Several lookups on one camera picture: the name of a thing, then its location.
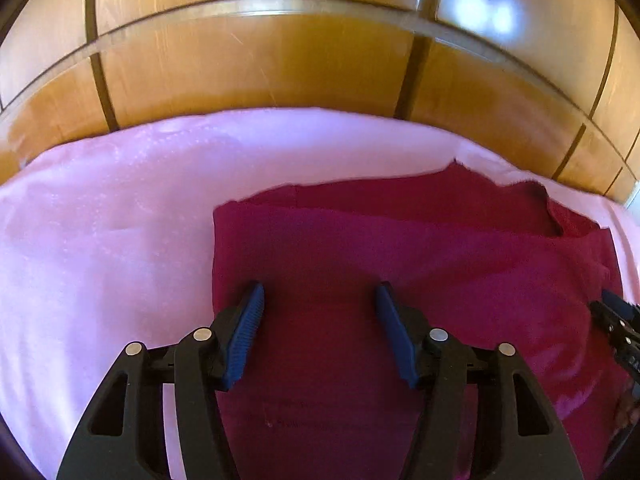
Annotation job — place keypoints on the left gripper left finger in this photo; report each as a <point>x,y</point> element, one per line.
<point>122,433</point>

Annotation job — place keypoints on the pink bedspread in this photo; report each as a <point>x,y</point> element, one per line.
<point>108,239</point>

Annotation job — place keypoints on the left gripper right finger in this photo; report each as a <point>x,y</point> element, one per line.
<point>484,415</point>

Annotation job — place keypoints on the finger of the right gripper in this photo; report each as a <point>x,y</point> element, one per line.
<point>622,332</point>
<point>619,305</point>

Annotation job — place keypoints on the dark red sweater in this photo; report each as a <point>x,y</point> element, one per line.
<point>321,397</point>

